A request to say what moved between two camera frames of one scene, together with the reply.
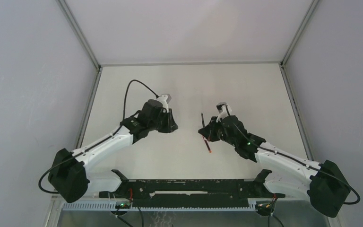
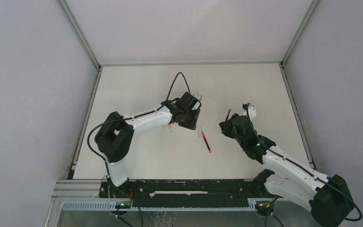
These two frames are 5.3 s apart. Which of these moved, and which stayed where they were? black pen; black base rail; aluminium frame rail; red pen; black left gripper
Moved: black pen; black left gripper
Stayed: red pen; aluminium frame rail; black base rail
